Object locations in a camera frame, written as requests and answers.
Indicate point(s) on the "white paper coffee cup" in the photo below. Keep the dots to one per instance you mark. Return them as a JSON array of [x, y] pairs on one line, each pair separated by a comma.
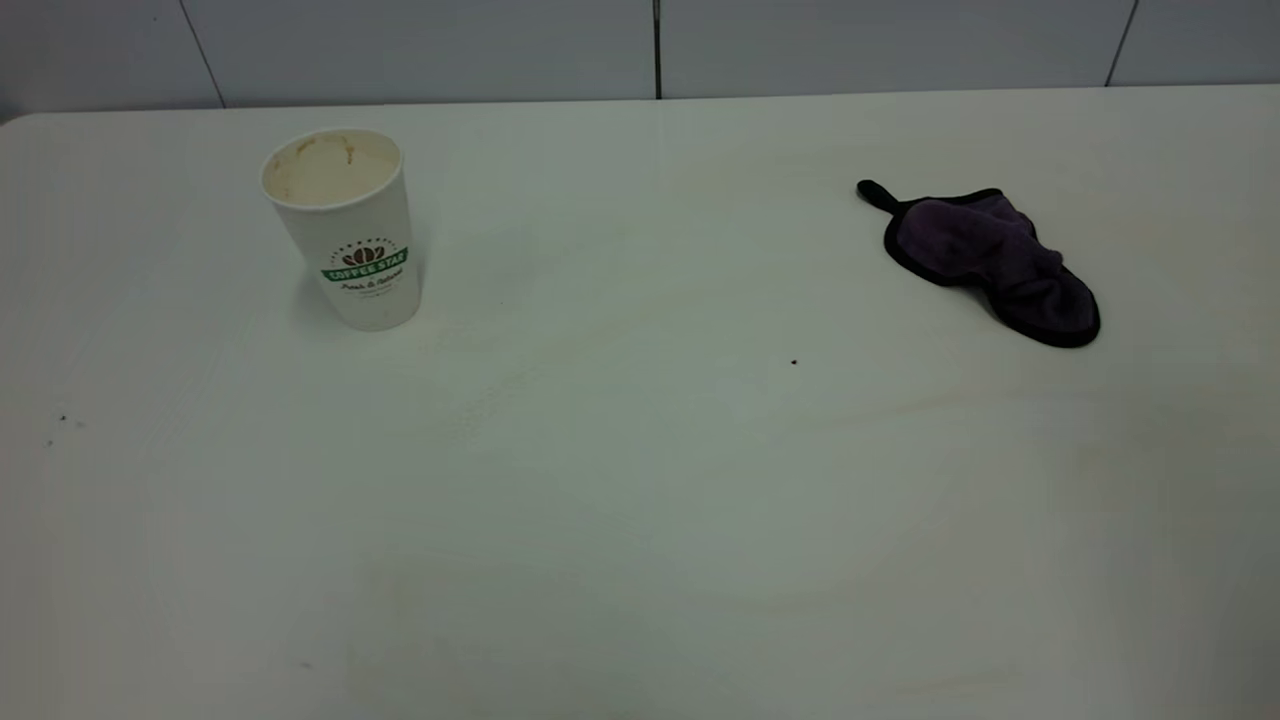
[[355, 235]]

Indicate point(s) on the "purple cloth with black trim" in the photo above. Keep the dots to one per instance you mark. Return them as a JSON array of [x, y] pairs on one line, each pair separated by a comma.
[[980, 250]]

